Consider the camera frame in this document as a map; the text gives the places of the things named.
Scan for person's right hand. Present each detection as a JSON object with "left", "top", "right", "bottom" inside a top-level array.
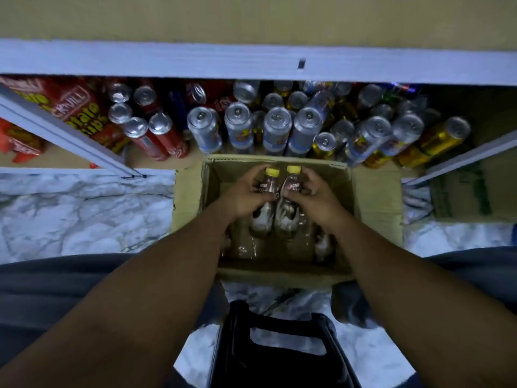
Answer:
[{"left": 281, "top": 167, "right": 355, "bottom": 236}]

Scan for person's left hand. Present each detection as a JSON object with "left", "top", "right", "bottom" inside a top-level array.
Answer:
[{"left": 216, "top": 163, "right": 281, "bottom": 225}]

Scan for brown cardboard box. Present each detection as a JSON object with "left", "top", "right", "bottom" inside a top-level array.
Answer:
[{"left": 171, "top": 155, "right": 405, "bottom": 289}]

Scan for white metal shelving rack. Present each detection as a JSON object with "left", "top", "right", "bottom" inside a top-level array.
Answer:
[{"left": 0, "top": 0, "right": 517, "bottom": 186}]

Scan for person's right forearm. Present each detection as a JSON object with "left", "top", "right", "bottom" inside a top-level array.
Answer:
[{"left": 323, "top": 214, "right": 517, "bottom": 388}]

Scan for person's left forearm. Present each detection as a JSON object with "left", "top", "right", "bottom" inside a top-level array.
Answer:
[{"left": 0, "top": 207, "right": 235, "bottom": 388}]

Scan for person's grey trousers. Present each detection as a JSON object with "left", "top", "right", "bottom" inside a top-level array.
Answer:
[{"left": 0, "top": 245, "right": 517, "bottom": 388}]

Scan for row of silver cans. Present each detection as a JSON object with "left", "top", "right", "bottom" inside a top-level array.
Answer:
[{"left": 103, "top": 79, "right": 473, "bottom": 169}]

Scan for plain brown carton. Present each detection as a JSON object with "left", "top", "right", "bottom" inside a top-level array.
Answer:
[{"left": 428, "top": 145, "right": 517, "bottom": 223}]

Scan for black plastic stool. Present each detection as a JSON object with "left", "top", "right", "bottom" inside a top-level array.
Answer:
[{"left": 207, "top": 300, "right": 363, "bottom": 388}]

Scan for large red chips packet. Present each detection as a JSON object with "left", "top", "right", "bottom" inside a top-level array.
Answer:
[{"left": 0, "top": 75, "right": 130, "bottom": 168}]

